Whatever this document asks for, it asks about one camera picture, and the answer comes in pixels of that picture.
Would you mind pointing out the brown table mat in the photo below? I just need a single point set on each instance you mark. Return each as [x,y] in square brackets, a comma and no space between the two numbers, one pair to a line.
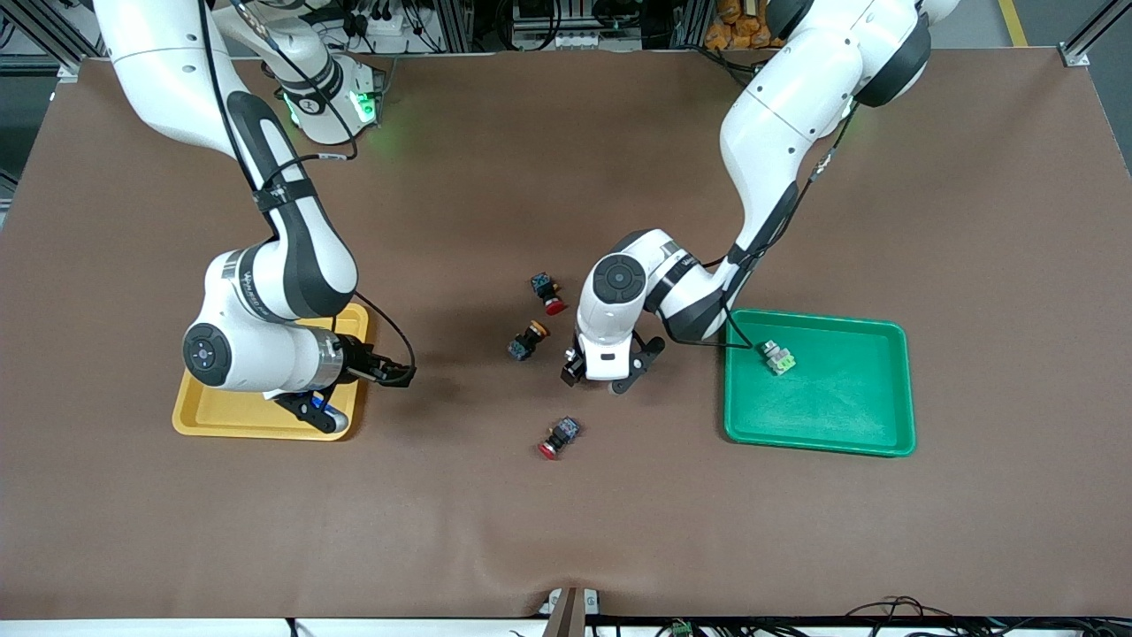
[566,531]

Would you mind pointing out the red push button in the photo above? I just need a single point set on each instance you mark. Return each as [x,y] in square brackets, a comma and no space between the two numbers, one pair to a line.
[562,433]
[544,285]

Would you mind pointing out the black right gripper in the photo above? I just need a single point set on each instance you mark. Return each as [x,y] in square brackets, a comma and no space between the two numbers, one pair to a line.
[359,361]

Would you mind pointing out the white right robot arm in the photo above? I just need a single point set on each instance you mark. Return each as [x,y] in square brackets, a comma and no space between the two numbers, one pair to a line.
[292,265]

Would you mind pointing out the yellow plastic tray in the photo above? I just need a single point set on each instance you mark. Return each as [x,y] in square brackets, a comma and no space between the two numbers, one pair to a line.
[221,411]

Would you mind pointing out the green plastic tray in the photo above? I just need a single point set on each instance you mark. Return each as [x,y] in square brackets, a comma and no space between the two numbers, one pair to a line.
[831,407]

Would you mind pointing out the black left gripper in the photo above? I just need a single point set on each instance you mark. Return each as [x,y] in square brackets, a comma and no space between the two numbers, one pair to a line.
[573,365]

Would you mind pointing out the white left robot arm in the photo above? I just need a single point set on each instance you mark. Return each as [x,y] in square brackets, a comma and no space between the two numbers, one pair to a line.
[787,106]

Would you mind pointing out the aluminium frame post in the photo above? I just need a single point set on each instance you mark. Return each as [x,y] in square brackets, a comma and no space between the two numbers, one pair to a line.
[44,40]
[1092,40]

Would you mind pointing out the green push button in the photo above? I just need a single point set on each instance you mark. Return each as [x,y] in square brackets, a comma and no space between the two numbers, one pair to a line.
[779,357]

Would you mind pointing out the metal table edge bracket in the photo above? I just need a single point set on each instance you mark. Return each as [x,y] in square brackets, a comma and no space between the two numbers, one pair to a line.
[570,610]

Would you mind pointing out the bag of orange items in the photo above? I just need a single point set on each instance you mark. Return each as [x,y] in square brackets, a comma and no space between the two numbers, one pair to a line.
[752,25]

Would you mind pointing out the white power strip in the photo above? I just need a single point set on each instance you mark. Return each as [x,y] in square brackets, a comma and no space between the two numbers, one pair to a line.
[566,41]

